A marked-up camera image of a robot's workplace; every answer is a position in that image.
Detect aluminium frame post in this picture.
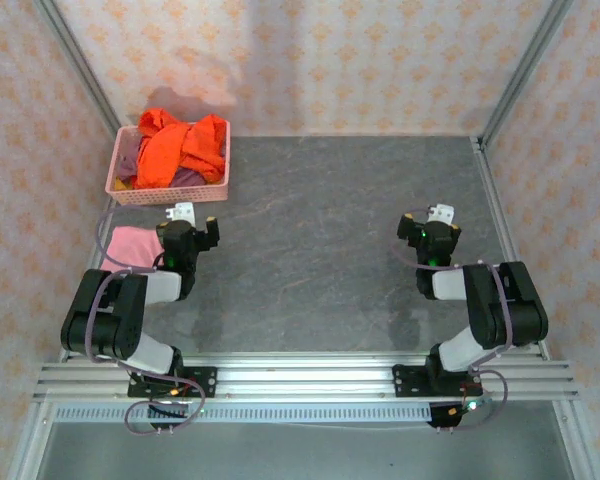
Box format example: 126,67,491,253
33,0,125,137
479,0,577,147

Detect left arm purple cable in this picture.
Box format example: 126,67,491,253
87,203,207,438

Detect orange t-shirt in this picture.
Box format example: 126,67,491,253
135,108,229,190

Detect aluminium table edge rail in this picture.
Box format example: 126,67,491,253
471,135,552,360

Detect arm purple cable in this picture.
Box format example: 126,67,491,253
388,204,513,433
87,203,207,438

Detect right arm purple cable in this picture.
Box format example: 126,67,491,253
388,204,513,433

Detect red and purple clothes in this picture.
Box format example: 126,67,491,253
115,134,226,190

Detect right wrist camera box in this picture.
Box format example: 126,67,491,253
426,203,455,226

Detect pink plastic basket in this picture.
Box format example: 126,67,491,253
104,122,232,207

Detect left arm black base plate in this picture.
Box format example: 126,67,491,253
126,366,218,400

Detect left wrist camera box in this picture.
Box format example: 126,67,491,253
163,201,198,226

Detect pink folded t-shirt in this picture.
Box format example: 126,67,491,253
101,225,167,274

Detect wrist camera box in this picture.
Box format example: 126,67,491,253
426,203,455,226
163,201,198,226

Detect white slotted cable duct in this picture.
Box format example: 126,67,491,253
54,403,434,424

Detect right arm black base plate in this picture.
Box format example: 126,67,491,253
392,363,482,400

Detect aluminium mounting rail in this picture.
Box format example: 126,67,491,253
32,351,580,404

